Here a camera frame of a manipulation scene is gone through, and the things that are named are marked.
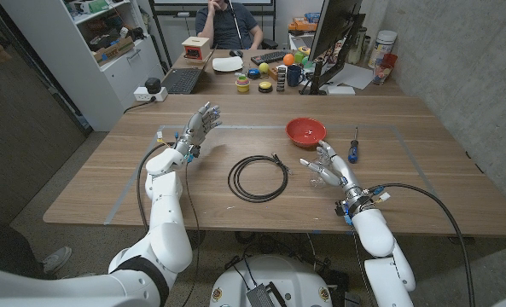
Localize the green toy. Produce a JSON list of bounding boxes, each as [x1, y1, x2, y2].
[[294, 46, 312, 66]]

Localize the dark leg of standing person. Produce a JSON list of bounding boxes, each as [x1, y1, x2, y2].
[[0, 200, 49, 281]]

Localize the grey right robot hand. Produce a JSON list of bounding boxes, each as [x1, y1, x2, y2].
[[299, 140, 364, 202]]

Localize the seated person in dark shirt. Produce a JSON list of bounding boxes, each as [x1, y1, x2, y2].
[[195, 0, 265, 50]]

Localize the black computer monitor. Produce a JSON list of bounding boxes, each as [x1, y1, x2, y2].
[[299, 0, 367, 96]]

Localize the blue handled screwdriver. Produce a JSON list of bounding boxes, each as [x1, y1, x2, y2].
[[347, 126, 360, 165]]

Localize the white shelf cabinet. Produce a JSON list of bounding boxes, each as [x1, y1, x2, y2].
[[0, 0, 166, 133]]

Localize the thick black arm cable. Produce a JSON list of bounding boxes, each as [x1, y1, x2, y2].
[[135, 142, 173, 234], [369, 182, 477, 307]]

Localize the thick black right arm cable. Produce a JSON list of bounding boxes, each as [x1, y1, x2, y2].
[[369, 182, 477, 307]]

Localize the black striped block stack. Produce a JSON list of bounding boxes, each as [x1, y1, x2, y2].
[[276, 66, 288, 93]]

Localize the white and red wooden box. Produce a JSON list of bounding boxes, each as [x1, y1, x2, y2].
[[181, 36, 212, 62]]

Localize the colourful stacking ring toy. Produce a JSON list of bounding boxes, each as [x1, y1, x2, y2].
[[235, 72, 252, 94]]

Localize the white paper sheets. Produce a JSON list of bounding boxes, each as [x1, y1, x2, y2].
[[320, 62, 375, 91]]

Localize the coiled black cable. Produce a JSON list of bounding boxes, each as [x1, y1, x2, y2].
[[227, 153, 293, 204]]

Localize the white oval plate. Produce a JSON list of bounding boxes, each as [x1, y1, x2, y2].
[[212, 55, 245, 73]]

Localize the grey sneaker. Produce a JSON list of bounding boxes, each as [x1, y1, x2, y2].
[[42, 246, 73, 275]]

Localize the small white flat box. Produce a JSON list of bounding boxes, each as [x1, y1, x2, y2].
[[325, 84, 357, 96]]

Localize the black keyboard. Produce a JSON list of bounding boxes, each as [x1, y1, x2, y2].
[[250, 49, 293, 67]]

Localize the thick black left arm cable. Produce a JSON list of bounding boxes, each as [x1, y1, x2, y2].
[[135, 142, 173, 234]]

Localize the white canister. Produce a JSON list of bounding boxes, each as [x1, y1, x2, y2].
[[367, 29, 398, 69]]

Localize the white power strip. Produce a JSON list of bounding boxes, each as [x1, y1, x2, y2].
[[133, 86, 169, 102]]

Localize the black round plug adapter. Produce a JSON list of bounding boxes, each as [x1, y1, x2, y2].
[[144, 77, 163, 95]]

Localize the clear plastic bottle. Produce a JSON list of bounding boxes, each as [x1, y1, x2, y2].
[[309, 153, 333, 190]]

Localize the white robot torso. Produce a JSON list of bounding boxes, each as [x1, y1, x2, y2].
[[209, 254, 334, 307]]

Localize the cardboard box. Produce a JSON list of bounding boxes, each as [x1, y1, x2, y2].
[[92, 36, 136, 67]]

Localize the orange box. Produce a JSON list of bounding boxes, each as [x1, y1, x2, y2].
[[288, 16, 319, 32]]

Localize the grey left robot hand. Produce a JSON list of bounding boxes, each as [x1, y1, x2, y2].
[[174, 101, 223, 158]]

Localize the black laptop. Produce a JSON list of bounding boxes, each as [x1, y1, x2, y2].
[[161, 48, 217, 96]]

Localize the red bowl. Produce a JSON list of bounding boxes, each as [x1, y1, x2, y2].
[[285, 117, 328, 149]]

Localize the dark blue mug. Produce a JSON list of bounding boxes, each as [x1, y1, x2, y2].
[[286, 64, 306, 89]]

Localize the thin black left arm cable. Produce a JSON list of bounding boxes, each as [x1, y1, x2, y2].
[[183, 160, 201, 307]]

